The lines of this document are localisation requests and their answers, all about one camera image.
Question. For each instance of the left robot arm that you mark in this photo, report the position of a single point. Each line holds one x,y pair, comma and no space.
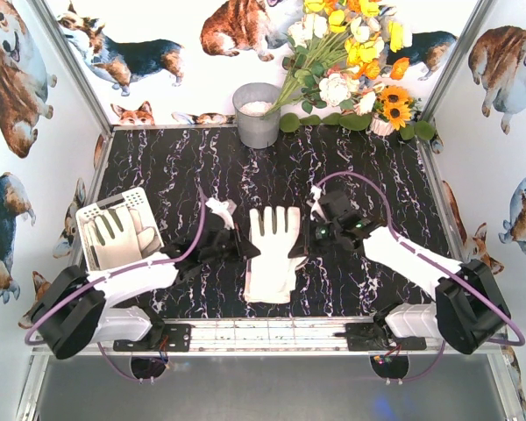
82,308

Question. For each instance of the artificial flower bouquet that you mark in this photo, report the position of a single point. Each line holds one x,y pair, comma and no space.
350,56

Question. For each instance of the white work glove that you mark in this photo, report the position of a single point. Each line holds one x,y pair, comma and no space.
271,276

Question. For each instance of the white perforated storage basket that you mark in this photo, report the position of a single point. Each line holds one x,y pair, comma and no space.
133,199

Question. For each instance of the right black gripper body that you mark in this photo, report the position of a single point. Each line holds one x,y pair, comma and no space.
312,234

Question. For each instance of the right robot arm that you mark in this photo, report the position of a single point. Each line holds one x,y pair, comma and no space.
466,309

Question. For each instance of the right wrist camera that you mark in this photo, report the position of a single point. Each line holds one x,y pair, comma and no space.
316,212

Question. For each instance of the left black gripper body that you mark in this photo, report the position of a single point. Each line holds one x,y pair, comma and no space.
236,245

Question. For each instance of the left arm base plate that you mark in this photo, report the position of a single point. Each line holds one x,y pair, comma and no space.
172,338

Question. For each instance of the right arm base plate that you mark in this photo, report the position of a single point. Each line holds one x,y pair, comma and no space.
363,337

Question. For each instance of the grey metal bucket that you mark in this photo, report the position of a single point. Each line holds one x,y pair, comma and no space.
257,119

